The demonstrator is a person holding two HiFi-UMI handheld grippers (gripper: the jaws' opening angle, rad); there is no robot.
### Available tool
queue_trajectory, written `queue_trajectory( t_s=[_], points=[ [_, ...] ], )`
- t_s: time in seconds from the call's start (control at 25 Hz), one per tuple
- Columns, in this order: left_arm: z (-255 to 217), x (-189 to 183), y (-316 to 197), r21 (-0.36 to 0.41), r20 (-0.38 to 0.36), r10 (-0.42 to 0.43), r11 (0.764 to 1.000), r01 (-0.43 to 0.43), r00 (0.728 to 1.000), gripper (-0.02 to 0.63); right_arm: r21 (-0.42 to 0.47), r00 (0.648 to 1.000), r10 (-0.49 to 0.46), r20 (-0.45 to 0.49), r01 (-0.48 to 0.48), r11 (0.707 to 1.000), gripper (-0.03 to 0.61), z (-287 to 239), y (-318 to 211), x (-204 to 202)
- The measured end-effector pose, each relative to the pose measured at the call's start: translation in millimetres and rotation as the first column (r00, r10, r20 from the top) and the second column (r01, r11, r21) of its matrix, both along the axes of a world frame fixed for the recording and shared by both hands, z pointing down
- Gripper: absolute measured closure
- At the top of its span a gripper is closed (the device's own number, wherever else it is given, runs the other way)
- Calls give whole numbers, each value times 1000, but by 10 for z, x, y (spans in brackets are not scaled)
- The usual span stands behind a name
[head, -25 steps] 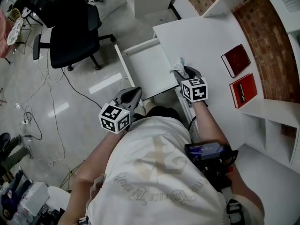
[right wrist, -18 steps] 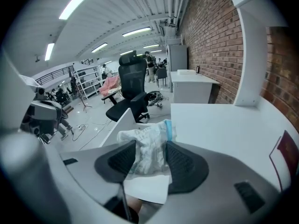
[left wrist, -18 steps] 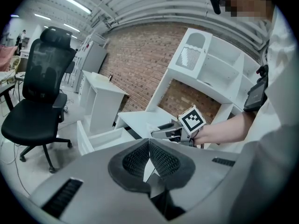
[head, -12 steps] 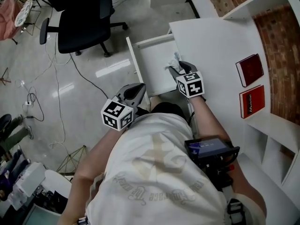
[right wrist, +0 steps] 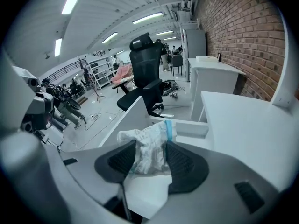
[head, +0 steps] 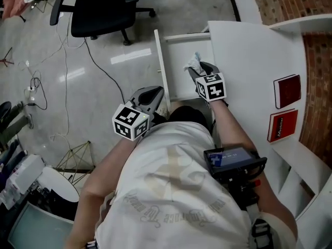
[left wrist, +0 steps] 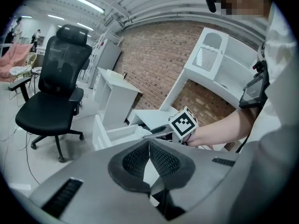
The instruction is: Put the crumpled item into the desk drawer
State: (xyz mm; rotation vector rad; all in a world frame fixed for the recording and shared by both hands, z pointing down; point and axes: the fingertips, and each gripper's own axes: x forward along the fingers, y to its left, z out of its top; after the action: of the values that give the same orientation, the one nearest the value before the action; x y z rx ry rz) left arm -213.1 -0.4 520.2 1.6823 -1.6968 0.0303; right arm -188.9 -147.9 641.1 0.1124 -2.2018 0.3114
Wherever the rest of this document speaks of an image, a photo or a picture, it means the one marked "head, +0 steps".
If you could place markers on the black mesh office chair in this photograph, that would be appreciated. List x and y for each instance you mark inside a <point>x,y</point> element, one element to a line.
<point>103,9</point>

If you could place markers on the white desk with shelf hutch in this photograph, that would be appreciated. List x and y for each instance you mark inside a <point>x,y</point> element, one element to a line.
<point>246,61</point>

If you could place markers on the dark wooden tripod stand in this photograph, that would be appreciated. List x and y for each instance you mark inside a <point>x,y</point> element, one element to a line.
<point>6,58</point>

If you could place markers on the white storage box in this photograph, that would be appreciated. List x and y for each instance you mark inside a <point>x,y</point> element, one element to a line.
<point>28,170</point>

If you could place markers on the grey flat board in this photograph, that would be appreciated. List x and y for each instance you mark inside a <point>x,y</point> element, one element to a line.
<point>39,229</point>

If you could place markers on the person's white printed t-shirt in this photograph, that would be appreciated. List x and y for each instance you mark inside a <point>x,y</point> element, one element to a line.
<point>168,191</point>

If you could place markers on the person's right forearm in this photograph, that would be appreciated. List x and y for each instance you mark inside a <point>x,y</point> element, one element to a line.
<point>228,128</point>

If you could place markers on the white round table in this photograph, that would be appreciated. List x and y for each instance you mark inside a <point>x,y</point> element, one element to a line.
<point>57,185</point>

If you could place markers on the person's black shorts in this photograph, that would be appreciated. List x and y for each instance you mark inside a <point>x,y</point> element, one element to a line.
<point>186,115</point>

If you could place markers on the white shallow desk drawer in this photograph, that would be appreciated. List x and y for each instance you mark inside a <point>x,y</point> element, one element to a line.
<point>179,74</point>

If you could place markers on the pink cloth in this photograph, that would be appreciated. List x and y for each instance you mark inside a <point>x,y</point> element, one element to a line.
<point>14,1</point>

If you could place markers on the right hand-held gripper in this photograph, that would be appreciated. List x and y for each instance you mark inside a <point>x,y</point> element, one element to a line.
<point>210,87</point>

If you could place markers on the white power adapter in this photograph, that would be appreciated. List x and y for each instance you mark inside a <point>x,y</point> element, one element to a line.
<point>30,88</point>

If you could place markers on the bright red black-label book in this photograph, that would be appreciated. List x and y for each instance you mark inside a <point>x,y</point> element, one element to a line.
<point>284,124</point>

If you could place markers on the clear plastic bag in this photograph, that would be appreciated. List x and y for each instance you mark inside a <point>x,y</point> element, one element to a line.
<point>193,61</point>

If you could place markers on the person's left forearm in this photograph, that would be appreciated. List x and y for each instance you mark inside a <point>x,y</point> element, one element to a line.
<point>103,175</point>

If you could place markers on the dark red hardcover book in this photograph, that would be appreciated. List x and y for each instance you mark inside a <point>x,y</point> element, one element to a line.
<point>289,91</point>

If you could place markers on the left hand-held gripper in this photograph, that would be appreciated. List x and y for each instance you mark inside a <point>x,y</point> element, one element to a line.
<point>129,123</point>

